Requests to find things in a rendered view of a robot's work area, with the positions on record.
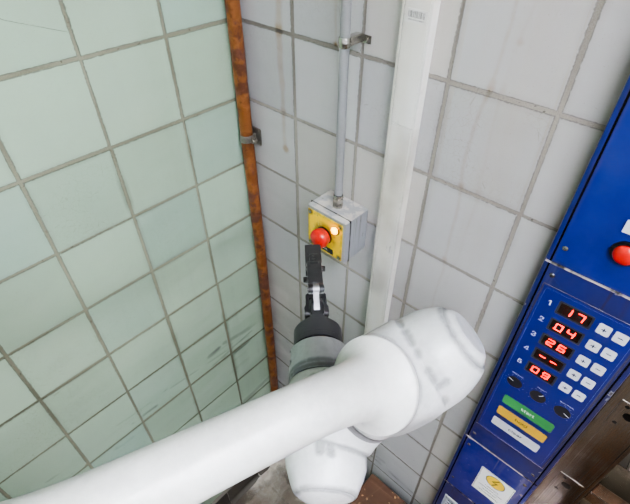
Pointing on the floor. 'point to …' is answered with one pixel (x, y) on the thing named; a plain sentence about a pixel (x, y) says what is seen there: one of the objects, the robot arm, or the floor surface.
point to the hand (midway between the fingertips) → (313, 259)
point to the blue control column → (468, 465)
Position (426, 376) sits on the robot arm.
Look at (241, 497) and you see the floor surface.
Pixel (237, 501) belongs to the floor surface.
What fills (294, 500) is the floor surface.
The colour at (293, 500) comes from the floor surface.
